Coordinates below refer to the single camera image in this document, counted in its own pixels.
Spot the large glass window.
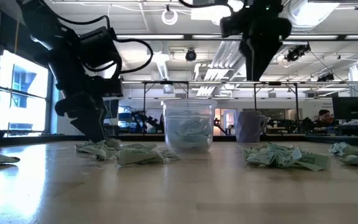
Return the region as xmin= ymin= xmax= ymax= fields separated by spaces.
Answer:
xmin=0 ymin=49 xmax=54 ymax=135

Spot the black left wrist camera cable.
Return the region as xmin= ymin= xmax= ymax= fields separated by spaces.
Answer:
xmin=53 ymin=14 xmax=154 ymax=75

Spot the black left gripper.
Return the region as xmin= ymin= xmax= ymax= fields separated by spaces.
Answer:
xmin=53 ymin=70 xmax=124 ymax=142

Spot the lavender faceted mug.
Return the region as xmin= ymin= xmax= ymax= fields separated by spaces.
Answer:
xmin=234 ymin=111 xmax=269 ymax=144

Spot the clear plastic cup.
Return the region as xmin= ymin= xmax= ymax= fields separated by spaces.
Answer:
xmin=162 ymin=98 xmax=219 ymax=154

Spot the silver ventilation duct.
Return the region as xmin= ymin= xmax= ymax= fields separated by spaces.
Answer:
xmin=283 ymin=0 xmax=354 ymax=34

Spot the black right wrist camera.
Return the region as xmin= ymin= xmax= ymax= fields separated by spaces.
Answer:
xmin=219 ymin=14 xmax=246 ymax=39

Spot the black hanging round camera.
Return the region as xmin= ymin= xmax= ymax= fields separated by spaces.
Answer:
xmin=185 ymin=48 xmax=198 ymax=62

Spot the black ceiling-mounted camera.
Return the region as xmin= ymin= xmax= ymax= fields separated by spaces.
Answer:
xmin=284 ymin=43 xmax=312 ymax=62

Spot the white coiled cable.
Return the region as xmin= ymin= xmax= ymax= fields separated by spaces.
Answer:
xmin=161 ymin=8 xmax=179 ymax=26

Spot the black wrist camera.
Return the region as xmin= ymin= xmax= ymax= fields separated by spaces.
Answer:
xmin=78 ymin=26 xmax=121 ymax=72
xmin=219 ymin=14 xmax=246 ymax=39

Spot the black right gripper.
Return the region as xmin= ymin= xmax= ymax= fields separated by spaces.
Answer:
xmin=239 ymin=12 xmax=293 ymax=82

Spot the black computer monitor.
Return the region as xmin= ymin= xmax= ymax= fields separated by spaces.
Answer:
xmin=104 ymin=98 xmax=120 ymax=119
xmin=332 ymin=96 xmax=358 ymax=121

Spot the long ceiling light strip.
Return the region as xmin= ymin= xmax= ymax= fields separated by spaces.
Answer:
xmin=116 ymin=34 xmax=358 ymax=40

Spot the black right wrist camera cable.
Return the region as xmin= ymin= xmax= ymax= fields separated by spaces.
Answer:
xmin=178 ymin=0 xmax=234 ymax=13

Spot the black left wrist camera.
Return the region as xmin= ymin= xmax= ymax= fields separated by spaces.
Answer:
xmin=78 ymin=26 xmax=121 ymax=72

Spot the black metal station frame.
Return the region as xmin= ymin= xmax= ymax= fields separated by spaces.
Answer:
xmin=121 ymin=80 xmax=358 ymax=134

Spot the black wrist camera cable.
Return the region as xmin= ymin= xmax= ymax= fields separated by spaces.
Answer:
xmin=53 ymin=14 xmax=154 ymax=75
xmin=178 ymin=0 xmax=234 ymax=13

